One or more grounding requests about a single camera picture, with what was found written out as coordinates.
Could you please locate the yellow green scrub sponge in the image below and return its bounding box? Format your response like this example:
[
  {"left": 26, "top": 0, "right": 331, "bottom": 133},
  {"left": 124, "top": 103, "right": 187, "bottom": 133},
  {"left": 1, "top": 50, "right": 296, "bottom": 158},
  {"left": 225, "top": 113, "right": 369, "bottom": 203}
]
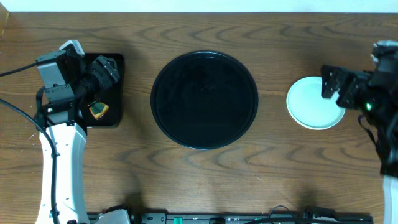
[{"left": 89, "top": 101, "right": 109, "bottom": 120}]

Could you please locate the mint green plate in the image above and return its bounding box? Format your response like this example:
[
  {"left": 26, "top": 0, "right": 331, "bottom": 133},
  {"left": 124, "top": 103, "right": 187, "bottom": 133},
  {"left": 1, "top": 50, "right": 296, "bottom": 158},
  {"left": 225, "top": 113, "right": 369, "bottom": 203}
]
[{"left": 286, "top": 77, "right": 345, "bottom": 130}]

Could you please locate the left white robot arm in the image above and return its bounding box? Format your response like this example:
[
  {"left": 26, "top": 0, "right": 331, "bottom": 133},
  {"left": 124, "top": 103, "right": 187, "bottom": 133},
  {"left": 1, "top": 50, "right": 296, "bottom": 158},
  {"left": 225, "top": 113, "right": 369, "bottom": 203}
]
[{"left": 35, "top": 50, "right": 130, "bottom": 223}]

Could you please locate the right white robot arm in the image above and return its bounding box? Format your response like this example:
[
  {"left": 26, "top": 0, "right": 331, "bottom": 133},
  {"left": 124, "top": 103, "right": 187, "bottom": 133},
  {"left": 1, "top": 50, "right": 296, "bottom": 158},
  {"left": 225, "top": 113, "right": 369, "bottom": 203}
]
[{"left": 321, "top": 60, "right": 397, "bottom": 223}]

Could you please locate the black rectangular tray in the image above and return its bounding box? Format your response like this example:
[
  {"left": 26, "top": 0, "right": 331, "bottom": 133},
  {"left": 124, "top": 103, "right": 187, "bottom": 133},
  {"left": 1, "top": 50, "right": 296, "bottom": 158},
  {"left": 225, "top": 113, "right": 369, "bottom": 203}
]
[{"left": 79, "top": 53, "right": 125, "bottom": 129}]

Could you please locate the black round tray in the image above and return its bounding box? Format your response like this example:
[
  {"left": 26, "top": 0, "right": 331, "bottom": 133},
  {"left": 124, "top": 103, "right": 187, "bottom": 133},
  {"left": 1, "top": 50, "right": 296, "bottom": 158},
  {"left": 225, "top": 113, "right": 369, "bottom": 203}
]
[{"left": 150, "top": 50, "right": 259, "bottom": 150}]

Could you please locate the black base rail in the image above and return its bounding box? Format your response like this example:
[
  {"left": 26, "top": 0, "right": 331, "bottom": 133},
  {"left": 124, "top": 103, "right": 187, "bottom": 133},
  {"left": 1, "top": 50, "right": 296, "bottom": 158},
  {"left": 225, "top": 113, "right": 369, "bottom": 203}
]
[{"left": 88, "top": 205, "right": 374, "bottom": 224}]

